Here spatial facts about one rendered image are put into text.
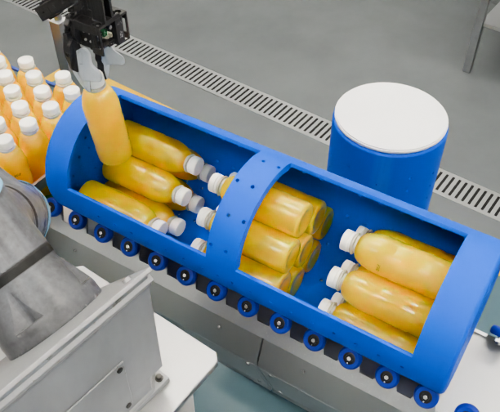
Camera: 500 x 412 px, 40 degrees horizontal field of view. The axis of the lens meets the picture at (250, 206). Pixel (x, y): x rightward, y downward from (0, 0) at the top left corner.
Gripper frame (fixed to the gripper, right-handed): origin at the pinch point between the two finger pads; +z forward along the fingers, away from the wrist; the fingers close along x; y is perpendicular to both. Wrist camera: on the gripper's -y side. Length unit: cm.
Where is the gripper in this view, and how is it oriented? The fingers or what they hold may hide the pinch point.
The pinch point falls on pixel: (93, 78)
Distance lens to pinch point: 129.3
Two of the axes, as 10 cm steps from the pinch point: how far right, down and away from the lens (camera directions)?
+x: 5.3, -6.0, 6.0
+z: 0.0, 7.1, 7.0
